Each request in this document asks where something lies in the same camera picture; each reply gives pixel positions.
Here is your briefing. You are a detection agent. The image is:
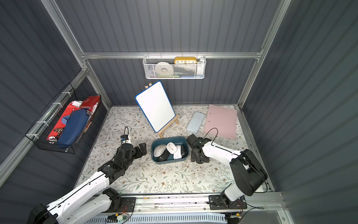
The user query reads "white slim computer mouse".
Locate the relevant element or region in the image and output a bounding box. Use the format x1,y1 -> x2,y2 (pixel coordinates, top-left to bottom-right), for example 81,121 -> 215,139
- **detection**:
167,142 -> 178,155

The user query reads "black wire wall basket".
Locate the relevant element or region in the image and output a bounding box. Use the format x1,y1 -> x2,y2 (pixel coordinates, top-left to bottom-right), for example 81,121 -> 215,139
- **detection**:
25,85 -> 103,154

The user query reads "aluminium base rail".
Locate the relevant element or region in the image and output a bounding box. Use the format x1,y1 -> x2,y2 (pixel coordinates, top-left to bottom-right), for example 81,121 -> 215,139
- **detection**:
132,192 -> 287,215

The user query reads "light blue pencil case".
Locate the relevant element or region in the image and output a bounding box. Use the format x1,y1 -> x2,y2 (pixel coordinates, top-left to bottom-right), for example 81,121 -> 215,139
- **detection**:
186,112 -> 205,134

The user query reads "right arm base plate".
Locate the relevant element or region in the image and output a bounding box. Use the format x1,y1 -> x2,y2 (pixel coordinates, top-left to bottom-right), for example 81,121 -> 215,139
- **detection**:
208,195 -> 248,210

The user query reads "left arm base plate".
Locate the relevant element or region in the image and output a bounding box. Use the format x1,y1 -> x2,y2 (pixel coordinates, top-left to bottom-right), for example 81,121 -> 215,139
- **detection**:
105,197 -> 136,213

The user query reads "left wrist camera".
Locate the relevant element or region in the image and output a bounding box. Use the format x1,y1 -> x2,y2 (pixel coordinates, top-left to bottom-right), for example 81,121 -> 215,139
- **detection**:
120,134 -> 131,144

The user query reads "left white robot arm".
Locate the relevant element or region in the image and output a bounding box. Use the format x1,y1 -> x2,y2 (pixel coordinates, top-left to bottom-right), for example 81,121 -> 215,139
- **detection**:
27,143 -> 147,224

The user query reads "teal plastic storage box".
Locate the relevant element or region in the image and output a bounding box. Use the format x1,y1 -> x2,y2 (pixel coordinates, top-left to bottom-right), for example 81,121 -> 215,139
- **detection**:
151,136 -> 190,164

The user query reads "navy blue pouch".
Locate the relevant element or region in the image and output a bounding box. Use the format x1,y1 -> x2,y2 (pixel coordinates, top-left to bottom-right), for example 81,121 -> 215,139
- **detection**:
57,109 -> 89,148

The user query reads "white board blue frame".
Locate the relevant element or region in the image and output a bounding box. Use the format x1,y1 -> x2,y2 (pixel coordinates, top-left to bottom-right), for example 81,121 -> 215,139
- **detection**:
135,81 -> 177,133

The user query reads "red box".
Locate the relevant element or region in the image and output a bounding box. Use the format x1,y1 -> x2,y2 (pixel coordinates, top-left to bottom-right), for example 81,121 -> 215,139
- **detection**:
47,96 -> 101,147

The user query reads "yellow clock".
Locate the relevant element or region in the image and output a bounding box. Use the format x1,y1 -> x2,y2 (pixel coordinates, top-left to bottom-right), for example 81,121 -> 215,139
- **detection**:
174,56 -> 197,64

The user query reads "light grey computer mouse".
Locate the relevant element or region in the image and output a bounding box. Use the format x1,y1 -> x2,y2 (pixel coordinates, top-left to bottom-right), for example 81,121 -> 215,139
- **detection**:
153,144 -> 167,158

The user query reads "black computer mouse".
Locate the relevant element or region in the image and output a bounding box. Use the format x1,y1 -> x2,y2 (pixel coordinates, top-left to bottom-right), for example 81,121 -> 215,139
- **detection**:
156,149 -> 171,162

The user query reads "white wire wall basket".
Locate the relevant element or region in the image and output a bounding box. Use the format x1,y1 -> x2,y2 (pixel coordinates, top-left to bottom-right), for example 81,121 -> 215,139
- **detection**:
143,55 -> 207,79

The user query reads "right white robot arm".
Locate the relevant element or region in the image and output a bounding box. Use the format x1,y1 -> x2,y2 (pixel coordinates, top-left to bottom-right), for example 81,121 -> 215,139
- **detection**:
186,134 -> 268,207

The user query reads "white tape roll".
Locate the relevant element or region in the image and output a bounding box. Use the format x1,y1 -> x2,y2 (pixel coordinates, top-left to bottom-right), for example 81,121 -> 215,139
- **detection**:
154,62 -> 174,76

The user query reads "floral table mat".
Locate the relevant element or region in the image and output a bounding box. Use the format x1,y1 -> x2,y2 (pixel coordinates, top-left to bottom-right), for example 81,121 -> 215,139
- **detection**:
77,106 -> 235,194

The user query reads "pink folder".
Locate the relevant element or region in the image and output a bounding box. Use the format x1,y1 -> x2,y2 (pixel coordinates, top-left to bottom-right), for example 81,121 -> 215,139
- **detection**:
204,105 -> 237,140

